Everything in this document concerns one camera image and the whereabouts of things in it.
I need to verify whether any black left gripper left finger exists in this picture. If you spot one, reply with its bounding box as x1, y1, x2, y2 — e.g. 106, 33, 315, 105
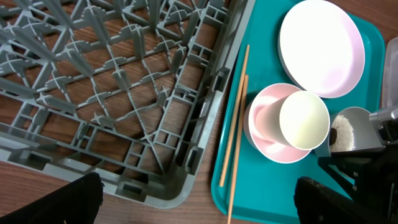
1, 172, 104, 224

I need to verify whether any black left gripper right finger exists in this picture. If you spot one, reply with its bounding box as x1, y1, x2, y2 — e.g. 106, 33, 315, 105
294, 177, 386, 224

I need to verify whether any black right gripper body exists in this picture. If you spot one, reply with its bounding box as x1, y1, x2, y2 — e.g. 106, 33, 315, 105
369, 105, 397, 145

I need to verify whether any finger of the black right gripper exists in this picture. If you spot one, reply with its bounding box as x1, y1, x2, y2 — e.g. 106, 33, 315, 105
318, 146, 397, 218

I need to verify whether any grey bowl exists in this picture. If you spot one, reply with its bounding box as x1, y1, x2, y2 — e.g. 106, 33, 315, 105
315, 107, 382, 157

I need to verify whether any grey dishwasher rack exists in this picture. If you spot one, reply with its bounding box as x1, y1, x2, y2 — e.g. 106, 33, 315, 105
1, 1, 254, 209

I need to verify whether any clear plastic bin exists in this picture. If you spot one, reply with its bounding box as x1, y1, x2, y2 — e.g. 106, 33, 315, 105
381, 37, 398, 108

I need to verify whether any pile of rice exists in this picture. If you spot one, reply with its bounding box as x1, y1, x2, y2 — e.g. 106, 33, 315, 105
330, 115, 354, 152

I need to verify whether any brown food chunk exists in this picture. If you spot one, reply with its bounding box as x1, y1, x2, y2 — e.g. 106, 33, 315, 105
329, 128, 337, 146

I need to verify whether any wooden chopstick left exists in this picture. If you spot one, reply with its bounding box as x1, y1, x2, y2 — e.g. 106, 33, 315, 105
218, 44, 250, 187

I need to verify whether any wooden chopstick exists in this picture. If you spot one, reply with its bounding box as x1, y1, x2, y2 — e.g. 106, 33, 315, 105
227, 75, 249, 224
218, 44, 250, 187

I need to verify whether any large white pink plate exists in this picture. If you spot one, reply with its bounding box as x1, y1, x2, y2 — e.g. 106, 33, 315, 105
278, 0, 365, 98

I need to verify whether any wooden chopstick right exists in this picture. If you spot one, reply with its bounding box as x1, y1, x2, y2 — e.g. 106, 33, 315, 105
227, 75, 249, 224

